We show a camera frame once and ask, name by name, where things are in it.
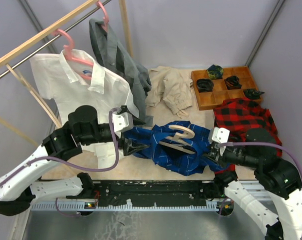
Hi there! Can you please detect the blue plaid shirt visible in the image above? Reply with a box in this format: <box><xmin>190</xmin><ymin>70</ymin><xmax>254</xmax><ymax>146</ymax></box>
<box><xmin>124</xmin><ymin>120</ymin><xmax>235</xmax><ymax>176</ymax></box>

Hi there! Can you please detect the beige hanger front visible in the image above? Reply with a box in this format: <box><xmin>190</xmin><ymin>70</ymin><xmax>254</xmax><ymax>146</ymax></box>
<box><xmin>159</xmin><ymin>124</ymin><xmax>195</xmax><ymax>154</ymax></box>

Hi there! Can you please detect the beige hanger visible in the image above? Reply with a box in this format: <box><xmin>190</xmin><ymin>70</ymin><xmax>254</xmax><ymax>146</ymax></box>
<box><xmin>159</xmin><ymin>124</ymin><xmax>195</xmax><ymax>154</ymax></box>
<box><xmin>6</xmin><ymin>64</ymin><xmax>62</xmax><ymax>128</ymax></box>

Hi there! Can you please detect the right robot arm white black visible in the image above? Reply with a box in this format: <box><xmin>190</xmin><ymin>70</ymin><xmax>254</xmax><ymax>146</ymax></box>
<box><xmin>205</xmin><ymin>127</ymin><xmax>302</xmax><ymax>240</ymax></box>

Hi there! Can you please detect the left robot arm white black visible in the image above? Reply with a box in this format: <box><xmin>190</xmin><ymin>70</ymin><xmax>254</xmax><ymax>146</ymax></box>
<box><xmin>0</xmin><ymin>105</ymin><xmax>147</xmax><ymax>216</ymax></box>

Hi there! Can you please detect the red black plaid shirt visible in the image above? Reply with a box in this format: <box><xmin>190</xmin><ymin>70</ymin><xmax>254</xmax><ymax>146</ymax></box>
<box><xmin>212</xmin><ymin>97</ymin><xmax>283</xmax><ymax>176</ymax></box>

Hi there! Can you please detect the beige shirt on table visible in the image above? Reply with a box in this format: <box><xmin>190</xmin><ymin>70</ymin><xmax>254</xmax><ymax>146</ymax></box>
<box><xmin>145</xmin><ymin>66</ymin><xmax>193</xmax><ymax>116</ymax></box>

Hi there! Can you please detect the grey shirt on hanger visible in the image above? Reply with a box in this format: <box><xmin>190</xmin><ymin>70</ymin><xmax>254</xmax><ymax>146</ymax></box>
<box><xmin>89</xmin><ymin>18</ymin><xmax>153</xmax><ymax>127</ymax></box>

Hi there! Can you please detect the white shirt on hanger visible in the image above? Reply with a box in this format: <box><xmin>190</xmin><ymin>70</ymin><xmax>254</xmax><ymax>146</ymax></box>
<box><xmin>29</xmin><ymin>48</ymin><xmax>141</xmax><ymax>169</ymax></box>

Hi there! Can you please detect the pink hanger under white shirt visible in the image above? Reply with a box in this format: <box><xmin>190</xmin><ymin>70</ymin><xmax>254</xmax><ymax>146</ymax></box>
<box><xmin>52</xmin><ymin>28</ymin><xmax>94</xmax><ymax>67</ymax></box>

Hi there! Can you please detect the pink hanger under grey shirt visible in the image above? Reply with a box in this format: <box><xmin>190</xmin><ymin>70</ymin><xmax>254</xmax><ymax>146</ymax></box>
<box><xmin>96</xmin><ymin>1</ymin><xmax>109</xmax><ymax>32</ymax></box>

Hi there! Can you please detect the beige hanger back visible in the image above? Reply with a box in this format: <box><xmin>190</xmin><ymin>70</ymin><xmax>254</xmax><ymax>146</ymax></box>
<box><xmin>6</xmin><ymin>64</ymin><xmax>62</xmax><ymax>128</ymax></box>

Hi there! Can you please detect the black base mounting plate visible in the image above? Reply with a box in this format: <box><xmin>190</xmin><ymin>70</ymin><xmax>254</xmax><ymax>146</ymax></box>
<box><xmin>66</xmin><ymin>180</ymin><xmax>220</xmax><ymax>200</ymax></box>

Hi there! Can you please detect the wooden compartment tray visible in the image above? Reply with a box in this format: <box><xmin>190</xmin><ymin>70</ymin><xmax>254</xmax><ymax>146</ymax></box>
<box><xmin>191</xmin><ymin>66</ymin><xmax>258</xmax><ymax>111</ymax></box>

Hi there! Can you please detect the black rolled cloth left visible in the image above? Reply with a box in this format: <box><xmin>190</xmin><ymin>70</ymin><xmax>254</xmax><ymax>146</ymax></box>
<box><xmin>196</xmin><ymin>78</ymin><xmax>214</xmax><ymax>93</ymax></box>

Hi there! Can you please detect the black rolled cloth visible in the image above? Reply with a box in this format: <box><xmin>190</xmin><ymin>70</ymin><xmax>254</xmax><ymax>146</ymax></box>
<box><xmin>196</xmin><ymin>78</ymin><xmax>214</xmax><ymax>93</ymax></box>
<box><xmin>224</xmin><ymin>75</ymin><xmax>242</xmax><ymax>90</ymax></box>

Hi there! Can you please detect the dark rolled cloth right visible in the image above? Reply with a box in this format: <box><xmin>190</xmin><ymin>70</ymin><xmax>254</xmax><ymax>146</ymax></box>
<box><xmin>243</xmin><ymin>88</ymin><xmax>265</xmax><ymax>100</ymax></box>

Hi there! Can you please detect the black rolled cloth middle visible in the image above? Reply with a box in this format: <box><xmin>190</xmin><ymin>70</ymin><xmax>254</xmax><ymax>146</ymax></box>
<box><xmin>224</xmin><ymin>75</ymin><xmax>242</xmax><ymax>90</ymax></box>

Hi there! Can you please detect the green blue rolled cloth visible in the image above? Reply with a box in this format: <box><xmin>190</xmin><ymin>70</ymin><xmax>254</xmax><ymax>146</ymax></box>
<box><xmin>207</xmin><ymin>64</ymin><xmax>224</xmax><ymax>80</ymax></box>

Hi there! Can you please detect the metal hanging rod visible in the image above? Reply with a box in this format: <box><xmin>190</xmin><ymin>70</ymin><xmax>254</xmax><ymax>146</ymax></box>
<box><xmin>0</xmin><ymin>0</ymin><xmax>100</xmax><ymax>80</ymax></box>

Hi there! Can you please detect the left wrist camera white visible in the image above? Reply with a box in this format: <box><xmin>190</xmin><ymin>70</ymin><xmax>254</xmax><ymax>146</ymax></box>
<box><xmin>112</xmin><ymin>112</ymin><xmax>134</xmax><ymax>133</ymax></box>

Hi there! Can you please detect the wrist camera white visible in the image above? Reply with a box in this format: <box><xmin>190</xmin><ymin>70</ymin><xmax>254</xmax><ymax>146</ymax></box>
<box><xmin>208</xmin><ymin>127</ymin><xmax>230</xmax><ymax>144</ymax></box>
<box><xmin>112</xmin><ymin>112</ymin><xmax>134</xmax><ymax>133</ymax></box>

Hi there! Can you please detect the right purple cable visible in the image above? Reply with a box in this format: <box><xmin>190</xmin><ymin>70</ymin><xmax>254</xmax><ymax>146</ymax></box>
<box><xmin>217</xmin><ymin>141</ymin><xmax>302</xmax><ymax>240</ymax></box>

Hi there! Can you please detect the purple cable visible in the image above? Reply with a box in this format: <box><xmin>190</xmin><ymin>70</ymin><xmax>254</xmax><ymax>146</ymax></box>
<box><xmin>0</xmin><ymin>107</ymin><xmax>121</xmax><ymax>217</ymax></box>
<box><xmin>217</xmin><ymin>141</ymin><xmax>302</xmax><ymax>240</ymax></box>

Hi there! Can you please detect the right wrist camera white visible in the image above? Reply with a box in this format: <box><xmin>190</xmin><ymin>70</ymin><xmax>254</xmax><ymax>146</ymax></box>
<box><xmin>208</xmin><ymin>127</ymin><xmax>230</xmax><ymax>144</ymax></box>

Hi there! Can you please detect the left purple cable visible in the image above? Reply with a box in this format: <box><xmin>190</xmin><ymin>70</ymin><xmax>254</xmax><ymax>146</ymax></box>
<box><xmin>0</xmin><ymin>107</ymin><xmax>121</xmax><ymax>217</ymax></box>

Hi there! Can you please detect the aluminium rail with cable duct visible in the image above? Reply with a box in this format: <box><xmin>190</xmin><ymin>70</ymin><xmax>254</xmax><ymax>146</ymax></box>
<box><xmin>20</xmin><ymin>180</ymin><xmax>293</xmax><ymax>212</ymax></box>

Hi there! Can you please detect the wooden clothes rack frame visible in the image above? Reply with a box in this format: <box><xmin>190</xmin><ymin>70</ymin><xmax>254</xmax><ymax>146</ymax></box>
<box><xmin>0</xmin><ymin>0</ymin><xmax>133</xmax><ymax>147</ymax></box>

